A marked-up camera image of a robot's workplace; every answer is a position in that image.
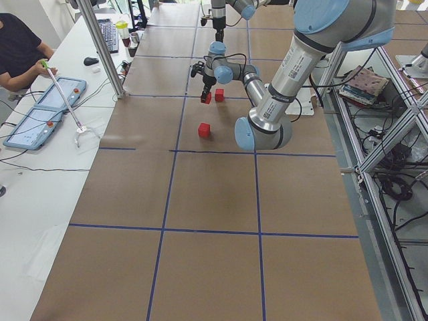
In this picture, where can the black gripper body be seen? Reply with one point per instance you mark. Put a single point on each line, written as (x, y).
(219, 23)
(208, 80)

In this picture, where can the teach pendant near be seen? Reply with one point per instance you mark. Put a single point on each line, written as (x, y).
(34, 129)

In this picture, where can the seated person dark shirt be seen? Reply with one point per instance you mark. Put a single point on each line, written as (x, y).
(22, 54)

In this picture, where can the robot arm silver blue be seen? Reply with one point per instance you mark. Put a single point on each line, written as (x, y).
(319, 26)
(234, 8)

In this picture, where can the stack of books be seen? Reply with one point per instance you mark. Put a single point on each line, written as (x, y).
(363, 86)

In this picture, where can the aluminium frame post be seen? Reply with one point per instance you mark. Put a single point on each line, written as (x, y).
(110, 68)

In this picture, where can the red block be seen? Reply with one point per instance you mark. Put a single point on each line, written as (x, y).
(219, 95)

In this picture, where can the steel cup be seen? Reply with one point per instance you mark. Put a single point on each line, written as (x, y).
(134, 40)

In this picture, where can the green lid cup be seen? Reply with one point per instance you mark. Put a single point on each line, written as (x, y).
(122, 28)

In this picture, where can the grabber stick tool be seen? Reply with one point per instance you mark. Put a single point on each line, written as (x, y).
(81, 129)

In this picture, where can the black keyboard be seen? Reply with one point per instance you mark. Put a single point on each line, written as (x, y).
(110, 35)

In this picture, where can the white camera pillar with base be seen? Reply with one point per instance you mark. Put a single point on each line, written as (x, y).
(302, 104)

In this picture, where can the red block one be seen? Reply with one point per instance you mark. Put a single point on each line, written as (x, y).
(208, 99)
(204, 130)

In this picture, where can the black computer mouse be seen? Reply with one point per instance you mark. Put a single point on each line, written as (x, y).
(90, 61)

